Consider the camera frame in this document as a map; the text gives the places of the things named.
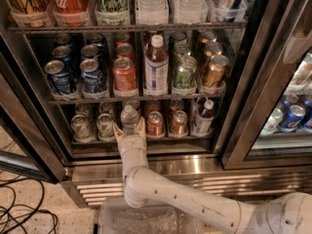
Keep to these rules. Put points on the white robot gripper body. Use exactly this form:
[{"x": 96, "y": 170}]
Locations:
[{"x": 132, "y": 144}]

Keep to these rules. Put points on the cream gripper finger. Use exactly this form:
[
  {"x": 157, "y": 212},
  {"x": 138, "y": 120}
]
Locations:
[
  {"x": 119, "y": 134},
  {"x": 140, "y": 129}
]

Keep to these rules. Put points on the clear water bottle bottom shelf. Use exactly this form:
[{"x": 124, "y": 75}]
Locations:
[{"x": 129, "y": 119}]

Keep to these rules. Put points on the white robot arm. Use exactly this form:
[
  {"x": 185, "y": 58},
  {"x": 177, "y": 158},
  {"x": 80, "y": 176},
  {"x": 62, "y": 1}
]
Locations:
[{"x": 289, "y": 214}]

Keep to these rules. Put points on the brown tea bottle bottom shelf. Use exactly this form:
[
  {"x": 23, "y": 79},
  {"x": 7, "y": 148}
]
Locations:
[{"x": 203, "y": 118}]

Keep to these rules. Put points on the brown tea bottle shelf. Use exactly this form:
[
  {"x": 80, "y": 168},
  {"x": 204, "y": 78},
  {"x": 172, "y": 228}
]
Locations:
[
  {"x": 156, "y": 67},
  {"x": 203, "y": 118}
]

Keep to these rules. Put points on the brown tea bottle middle shelf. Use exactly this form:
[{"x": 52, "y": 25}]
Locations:
[{"x": 156, "y": 67}]

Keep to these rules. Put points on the open fridge glass door left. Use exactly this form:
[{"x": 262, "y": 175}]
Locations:
[{"x": 37, "y": 159}]

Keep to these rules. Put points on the clear water bottle top left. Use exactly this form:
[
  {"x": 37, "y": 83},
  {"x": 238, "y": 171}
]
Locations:
[{"x": 152, "y": 12}]

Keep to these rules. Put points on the closed fridge glass door right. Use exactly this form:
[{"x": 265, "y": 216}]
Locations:
[{"x": 282, "y": 38}]

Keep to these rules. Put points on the green can top shelf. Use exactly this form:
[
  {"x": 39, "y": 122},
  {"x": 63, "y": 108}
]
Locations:
[{"x": 113, "y": 12}]

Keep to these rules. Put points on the clear water bottle top right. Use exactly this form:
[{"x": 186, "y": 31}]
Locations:
[{"x": 188, "y": 11}]

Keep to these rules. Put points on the blue pepsi can right fridge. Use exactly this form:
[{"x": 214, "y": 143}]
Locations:
[{"x": 293, "y": 116}]

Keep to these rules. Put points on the orange can top shelf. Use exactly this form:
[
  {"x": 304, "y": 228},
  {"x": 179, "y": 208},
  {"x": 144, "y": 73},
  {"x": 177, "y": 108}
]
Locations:
[{"x": 32, "y": 10}]

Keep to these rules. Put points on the red soda can bottom front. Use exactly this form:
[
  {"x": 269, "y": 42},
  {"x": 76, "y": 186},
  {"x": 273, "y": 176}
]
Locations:
[{"x": 155, "y": 124}]

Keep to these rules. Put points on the red soda can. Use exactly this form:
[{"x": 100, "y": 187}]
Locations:
[
  {"x": 155, "y": 124},
  {"x": 125, "y": 78}
]

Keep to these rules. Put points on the copper can bottom front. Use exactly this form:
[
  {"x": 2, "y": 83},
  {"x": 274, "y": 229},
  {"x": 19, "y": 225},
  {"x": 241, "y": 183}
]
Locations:
[{"x": 178, "y": 125}]

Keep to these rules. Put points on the green can bottom front left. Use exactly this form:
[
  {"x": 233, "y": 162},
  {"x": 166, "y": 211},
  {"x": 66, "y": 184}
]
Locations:
[{"x": 82, "y": 129}]

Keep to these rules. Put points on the blue pepsi can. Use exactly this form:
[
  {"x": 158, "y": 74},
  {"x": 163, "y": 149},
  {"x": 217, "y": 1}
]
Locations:
[
  {"x": 94, "y": 79},
  {"x": 60, "y": 80}
]

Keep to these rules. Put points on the red soda can middle front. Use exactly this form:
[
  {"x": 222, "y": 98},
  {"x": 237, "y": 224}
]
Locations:
[{"x": 125, "y": 78}]

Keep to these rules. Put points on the green can middle front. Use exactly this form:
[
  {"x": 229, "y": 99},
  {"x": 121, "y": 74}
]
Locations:
[{"x": 184, "y": 82}]

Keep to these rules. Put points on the clear plastic bin on floor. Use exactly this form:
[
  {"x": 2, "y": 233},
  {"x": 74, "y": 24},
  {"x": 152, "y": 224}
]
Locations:
[{"x": 117, "y": 217}]

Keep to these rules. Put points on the gold can middle front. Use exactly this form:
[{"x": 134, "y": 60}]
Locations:
[{"x": 214, "y": 73}]

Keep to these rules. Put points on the blue pepsi can front left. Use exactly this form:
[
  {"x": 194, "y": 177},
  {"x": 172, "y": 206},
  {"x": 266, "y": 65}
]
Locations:
[{"x": 60, "y": 80}]

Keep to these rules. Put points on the red coca cola can top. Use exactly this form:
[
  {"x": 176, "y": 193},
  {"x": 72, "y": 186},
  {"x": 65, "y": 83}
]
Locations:
[{"x": 72, "y": 12}]

